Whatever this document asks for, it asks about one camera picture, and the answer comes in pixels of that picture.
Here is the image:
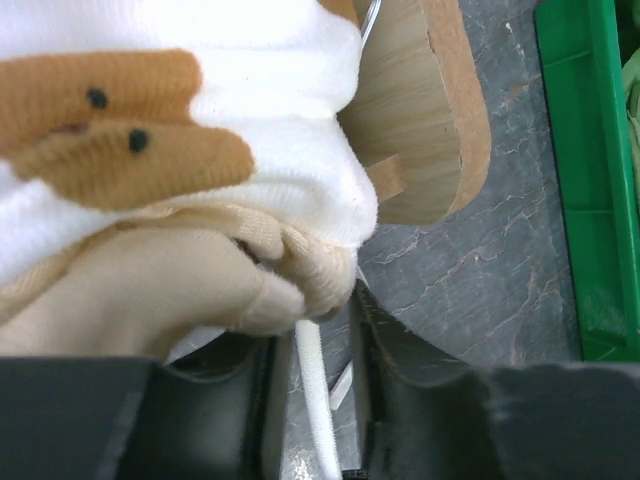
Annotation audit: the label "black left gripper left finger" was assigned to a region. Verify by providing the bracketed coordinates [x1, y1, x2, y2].
[1, 333, 290, 480]

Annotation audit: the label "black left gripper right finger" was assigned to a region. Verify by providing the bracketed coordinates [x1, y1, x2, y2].
[348, 282, 639, 479]

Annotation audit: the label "bear print cream quilt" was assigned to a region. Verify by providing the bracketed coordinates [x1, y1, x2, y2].
[1, 1, 378, 360]

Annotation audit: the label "wooden pet bed frame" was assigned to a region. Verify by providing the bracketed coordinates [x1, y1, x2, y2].
[339, 1, 491, 226]

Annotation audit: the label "green leafy vegetables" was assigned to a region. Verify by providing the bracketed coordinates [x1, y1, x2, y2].
[619, 0, 640, 151]

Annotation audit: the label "green plastic basket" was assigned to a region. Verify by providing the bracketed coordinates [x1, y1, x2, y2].
[535, 1, 639, 362]

